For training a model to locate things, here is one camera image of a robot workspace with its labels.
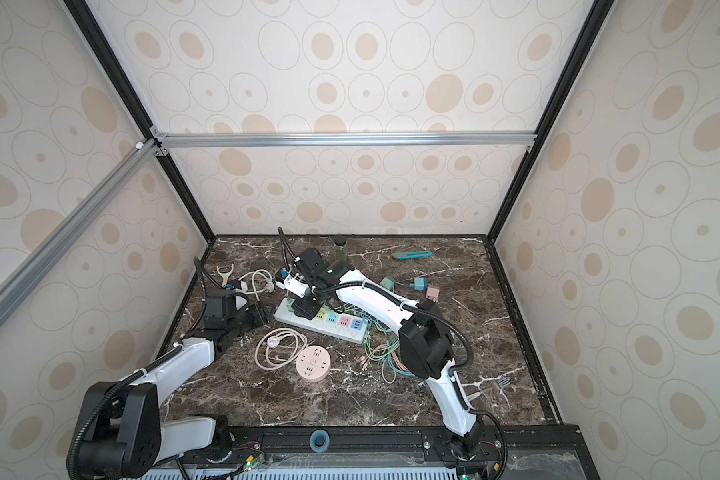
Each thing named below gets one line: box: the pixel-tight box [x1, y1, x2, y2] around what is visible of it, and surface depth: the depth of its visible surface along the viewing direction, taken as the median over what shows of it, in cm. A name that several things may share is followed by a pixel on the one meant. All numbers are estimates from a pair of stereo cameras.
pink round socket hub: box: [295, 345, 331, 382], surface depth 87 cm
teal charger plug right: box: [414, 277, 429, 291], surface depth 105 cm
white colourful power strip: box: [274, 298, 369, 345], surface depth 94 cm
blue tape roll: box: [309, 429, 330, 453], surface depth 76 cm
